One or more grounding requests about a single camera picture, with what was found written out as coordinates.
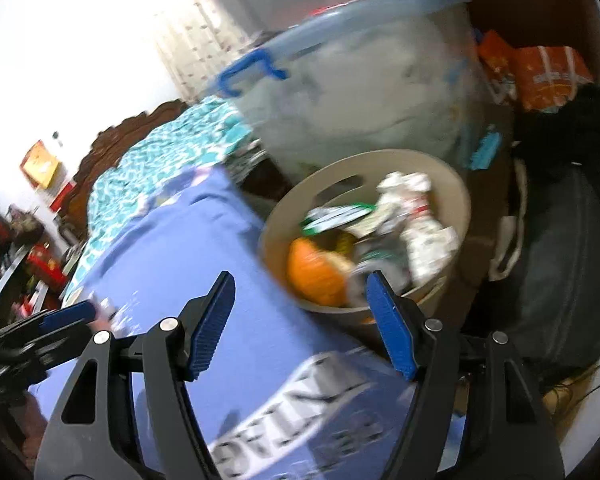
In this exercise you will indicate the white green wrapper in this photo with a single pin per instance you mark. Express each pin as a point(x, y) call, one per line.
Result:
point(332, 217)

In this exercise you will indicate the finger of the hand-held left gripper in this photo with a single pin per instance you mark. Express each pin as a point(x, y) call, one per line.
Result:
point(55, 360)
point(67, 316)

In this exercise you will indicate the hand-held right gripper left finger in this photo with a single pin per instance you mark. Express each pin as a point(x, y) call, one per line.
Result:
point(212, 325)

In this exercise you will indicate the red gift bag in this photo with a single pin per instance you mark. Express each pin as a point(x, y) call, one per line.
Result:
point(45, 265)

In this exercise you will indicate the carved wooden headboard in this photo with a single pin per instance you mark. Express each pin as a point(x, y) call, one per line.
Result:
point(115, 140)

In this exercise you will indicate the orange snack packet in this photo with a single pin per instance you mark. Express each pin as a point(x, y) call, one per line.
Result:
point(550, 77)
point(495, 60)

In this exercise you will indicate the beige leaf print curtain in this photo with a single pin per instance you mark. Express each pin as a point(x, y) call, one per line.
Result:
point(195, 40)

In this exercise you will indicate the beige round trash bin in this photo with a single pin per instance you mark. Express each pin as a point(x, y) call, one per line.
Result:
point(280, 240)

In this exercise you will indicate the orange peel half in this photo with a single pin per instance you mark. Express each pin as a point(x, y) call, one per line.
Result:
point(315, 272)

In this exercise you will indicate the teal patterned quilt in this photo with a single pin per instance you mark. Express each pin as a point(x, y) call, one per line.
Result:
point(145, 160)

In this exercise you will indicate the black bag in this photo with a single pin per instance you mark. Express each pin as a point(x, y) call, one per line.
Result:
point(570, 260)

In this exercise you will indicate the red yellow wall calendar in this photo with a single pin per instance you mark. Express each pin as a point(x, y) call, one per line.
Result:
point(40, 162)

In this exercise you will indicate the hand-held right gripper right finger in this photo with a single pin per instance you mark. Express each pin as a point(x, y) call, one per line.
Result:
point(392, 330)

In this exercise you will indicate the white paper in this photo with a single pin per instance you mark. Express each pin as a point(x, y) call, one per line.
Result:
point(422, 232)

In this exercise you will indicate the clear plastic bottle green label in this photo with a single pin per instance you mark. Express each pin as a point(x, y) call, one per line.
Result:
point(380, 265)

